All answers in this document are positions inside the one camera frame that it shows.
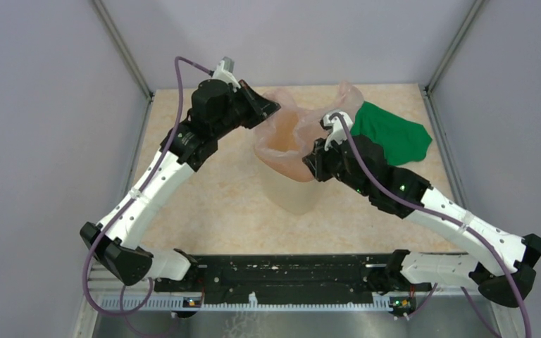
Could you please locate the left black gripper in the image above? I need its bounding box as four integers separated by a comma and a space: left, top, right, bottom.
213, 79, 281, 139

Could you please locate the beige plastic trash bin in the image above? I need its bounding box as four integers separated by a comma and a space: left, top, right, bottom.
258, 161, 326, 215

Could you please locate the right aluminium frame post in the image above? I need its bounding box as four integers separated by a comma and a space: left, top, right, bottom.
424, 0, 489, 96

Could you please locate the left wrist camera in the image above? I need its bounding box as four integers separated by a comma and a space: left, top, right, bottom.
211, 56, 241, 90

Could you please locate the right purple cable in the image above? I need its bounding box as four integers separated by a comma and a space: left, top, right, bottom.
328, 111, 533, 338

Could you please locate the purple cable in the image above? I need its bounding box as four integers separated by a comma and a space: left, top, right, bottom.
82, 56, 216, 338
328, 111, 533, 338

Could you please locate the left aluminium frame post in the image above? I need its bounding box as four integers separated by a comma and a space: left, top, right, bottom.
89, 0, 154, 100

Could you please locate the white cable duct strip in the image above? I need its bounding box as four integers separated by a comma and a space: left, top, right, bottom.
99, 292, 416, 313

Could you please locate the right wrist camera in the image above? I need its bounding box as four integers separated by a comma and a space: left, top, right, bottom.
320, 111, 354, 151

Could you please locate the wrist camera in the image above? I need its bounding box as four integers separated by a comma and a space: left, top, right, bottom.
320, 111, 354, 151
211, 56, 241, 90

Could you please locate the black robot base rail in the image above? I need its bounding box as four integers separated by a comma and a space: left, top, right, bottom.
154, 253, 433, 306

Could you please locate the green cloth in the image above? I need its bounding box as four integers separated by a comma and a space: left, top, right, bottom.
351, 101, 433, 166

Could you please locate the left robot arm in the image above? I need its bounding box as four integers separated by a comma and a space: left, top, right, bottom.
80, 80, 280, 291

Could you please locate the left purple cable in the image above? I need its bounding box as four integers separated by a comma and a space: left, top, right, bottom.
82, 56, 216, 338

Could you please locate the aluminium frame post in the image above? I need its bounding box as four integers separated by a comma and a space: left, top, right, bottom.
89, 0, 154, 100
424, 0, 489, 96

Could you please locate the pink plastic trash bag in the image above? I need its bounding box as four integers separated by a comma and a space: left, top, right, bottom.
254, 81, 364, 182

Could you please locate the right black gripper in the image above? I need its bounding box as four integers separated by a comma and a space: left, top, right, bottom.
302, 133, 371, 197

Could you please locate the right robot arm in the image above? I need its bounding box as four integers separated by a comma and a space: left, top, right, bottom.
302, 136, 541, 308

